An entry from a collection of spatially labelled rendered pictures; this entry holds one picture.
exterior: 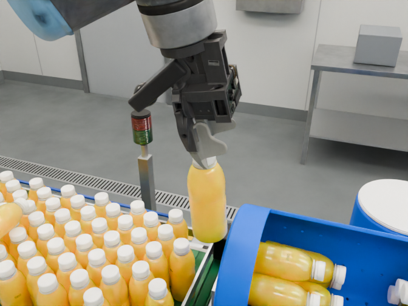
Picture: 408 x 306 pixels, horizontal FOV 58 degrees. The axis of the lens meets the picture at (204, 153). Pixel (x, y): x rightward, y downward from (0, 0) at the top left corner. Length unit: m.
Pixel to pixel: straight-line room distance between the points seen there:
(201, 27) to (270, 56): 3.56
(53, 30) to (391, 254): 0.83
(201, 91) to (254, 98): 3.69
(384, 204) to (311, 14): 2.84
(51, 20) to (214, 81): 0.23
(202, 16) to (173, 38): 0.04
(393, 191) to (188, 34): 1.00
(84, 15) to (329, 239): 0.75
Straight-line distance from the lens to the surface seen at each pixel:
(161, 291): 0.85
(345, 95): 4.06
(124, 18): 4.49
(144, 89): 0.54
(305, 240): 0.96
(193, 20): 0.45
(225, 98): 0.49
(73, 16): 0.37
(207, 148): 0.56
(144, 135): 1.19
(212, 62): 0.49
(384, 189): 1.33
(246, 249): 0.74
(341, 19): 3.87
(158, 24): 0.46
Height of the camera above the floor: 1.73
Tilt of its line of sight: 30 degrees down
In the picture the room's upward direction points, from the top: straight up
